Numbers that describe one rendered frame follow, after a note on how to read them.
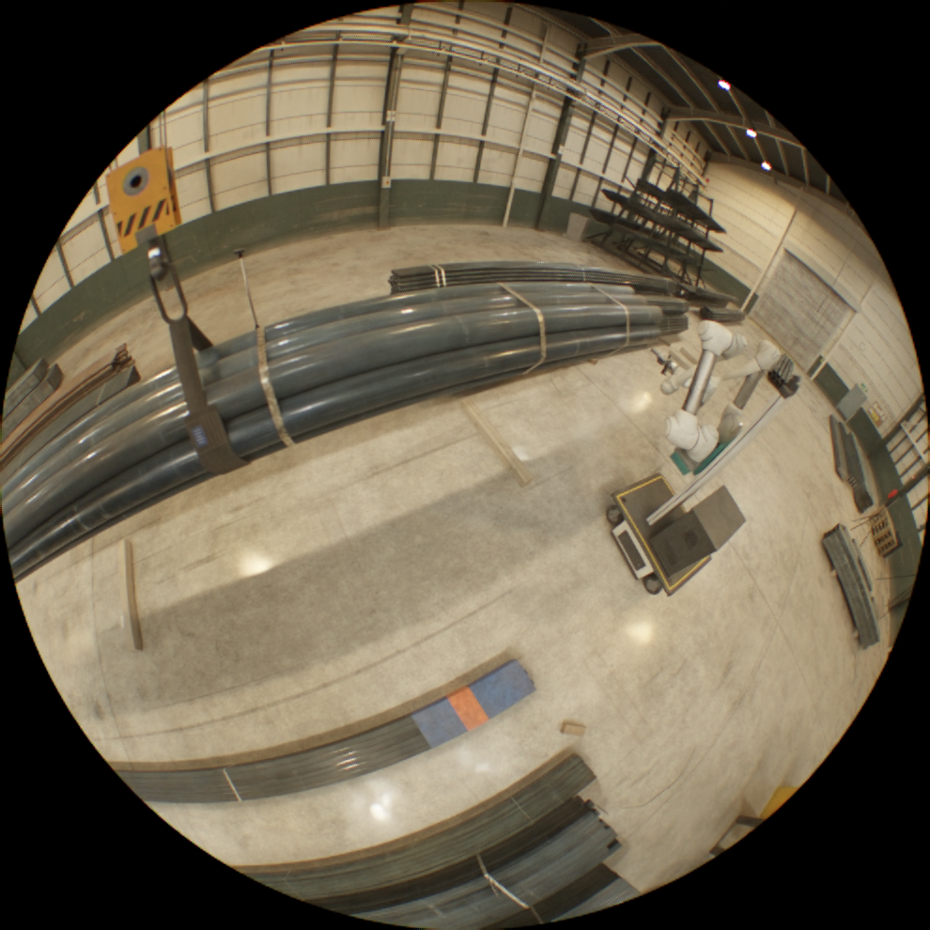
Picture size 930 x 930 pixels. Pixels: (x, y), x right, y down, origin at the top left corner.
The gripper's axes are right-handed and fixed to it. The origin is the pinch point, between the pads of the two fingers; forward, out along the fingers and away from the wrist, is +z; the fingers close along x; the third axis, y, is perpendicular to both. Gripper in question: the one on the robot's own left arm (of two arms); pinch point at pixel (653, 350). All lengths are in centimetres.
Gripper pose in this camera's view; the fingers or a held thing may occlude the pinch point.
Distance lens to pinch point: 251.3
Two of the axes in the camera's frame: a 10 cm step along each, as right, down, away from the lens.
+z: -5.0, -7.5, 4.4
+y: 1.4, -5.7, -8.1
